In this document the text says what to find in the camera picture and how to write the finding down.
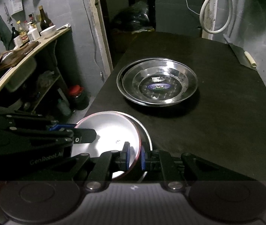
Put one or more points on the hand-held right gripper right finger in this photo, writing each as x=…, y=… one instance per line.
x=143, y=159

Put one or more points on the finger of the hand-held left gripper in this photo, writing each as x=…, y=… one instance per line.
x=86, y=136
x=60, y=127

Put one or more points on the black plastic bag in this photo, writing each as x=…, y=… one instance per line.
x=130, y=16

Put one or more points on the green plastic bottle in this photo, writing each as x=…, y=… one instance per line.
x=63, y=107

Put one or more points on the dark sauce bottle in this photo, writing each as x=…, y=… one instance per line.
x=44, y=21

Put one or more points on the white bowl on counter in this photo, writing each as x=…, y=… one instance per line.
x=48, y=31

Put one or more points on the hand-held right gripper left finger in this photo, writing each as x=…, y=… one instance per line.
x=127, y=154

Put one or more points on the black cabinet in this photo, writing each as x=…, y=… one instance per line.
x=175, y=16

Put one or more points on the white bowl with red rim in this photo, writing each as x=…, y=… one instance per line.
x=109, y=136

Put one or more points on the steel sink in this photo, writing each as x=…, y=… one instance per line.
x=22, y=75

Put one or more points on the dark green cloth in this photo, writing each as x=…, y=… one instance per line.
x=3, y=32

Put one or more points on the plain steel plate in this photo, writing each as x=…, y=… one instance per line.
x=120, y=84

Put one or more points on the small white jar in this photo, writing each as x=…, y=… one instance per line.
x=18, y=41

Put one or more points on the wooden cutting board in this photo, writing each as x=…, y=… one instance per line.
x=13, y=56

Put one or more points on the steel plate with blue sticker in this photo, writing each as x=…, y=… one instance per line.
x=170, y=75

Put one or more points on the bottle with red label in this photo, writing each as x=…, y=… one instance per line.
x=23, y=36

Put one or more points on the black pump bottle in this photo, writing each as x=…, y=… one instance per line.
x=14, y=31

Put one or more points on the cream door frame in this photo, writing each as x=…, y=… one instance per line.
x=102, y=28

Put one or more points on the wooden counter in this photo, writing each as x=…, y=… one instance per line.
x=45, y=42

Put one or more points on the white plastic bottle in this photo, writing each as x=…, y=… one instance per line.
x=33, y=34

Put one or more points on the wall paper sheet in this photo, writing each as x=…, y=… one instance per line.
x=16, y=5

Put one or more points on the white paper roll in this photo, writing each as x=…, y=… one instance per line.
x=63, y=26

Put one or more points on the steel bowl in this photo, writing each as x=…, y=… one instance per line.
x=146, y=136

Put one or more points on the dark jar with red lid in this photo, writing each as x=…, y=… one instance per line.
x=79, y=98

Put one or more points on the crumpled clear plastic bag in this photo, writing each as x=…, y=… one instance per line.
x=46, y=78

